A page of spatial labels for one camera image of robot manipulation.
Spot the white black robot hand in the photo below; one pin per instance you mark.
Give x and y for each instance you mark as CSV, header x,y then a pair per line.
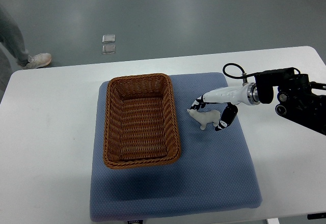
x,y
229,95

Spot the upper metal floor plate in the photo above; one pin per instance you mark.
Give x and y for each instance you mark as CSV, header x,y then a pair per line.
x,y
108,38

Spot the metal floor plate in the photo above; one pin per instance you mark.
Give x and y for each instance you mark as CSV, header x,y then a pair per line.
x,y
108,49
108,38

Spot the blue quilted mat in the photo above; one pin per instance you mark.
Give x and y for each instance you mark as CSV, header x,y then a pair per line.
x,y
214,173

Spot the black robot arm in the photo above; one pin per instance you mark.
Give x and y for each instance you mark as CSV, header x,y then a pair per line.
x,y
297,102

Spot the brown wicker basket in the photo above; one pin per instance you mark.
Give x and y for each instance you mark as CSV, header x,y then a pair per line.
x,y
140,122

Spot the lower metal floor plate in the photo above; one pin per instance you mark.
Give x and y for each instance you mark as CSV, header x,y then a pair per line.
x,y
108,49

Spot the person in grey trousers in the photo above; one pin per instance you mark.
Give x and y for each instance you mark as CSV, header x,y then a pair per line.
x,y
12,40

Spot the white toy bear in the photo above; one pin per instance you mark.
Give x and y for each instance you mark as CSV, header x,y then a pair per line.
x,y
204,118

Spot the white sneaker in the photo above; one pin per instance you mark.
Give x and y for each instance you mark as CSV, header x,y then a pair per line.
x,y
38,61

